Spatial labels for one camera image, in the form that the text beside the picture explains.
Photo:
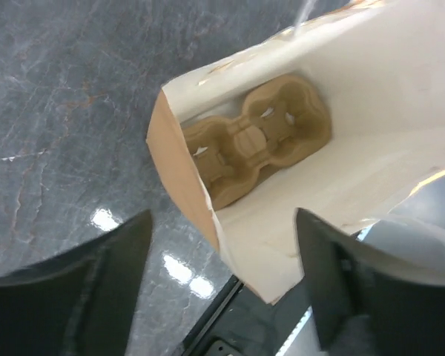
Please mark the cardboard cup carrier tray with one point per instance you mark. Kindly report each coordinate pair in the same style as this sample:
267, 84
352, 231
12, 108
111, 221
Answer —
281, 123

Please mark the brown paper takeout bag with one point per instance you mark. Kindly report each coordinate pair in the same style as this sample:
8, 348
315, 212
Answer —
379, 67

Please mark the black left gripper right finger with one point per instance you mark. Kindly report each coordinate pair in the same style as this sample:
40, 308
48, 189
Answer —
344, 278

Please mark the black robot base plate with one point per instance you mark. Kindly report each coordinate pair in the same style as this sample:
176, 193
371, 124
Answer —
238, 322

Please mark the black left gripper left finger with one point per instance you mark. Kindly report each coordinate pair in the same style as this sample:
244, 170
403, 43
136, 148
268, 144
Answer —
80, 302

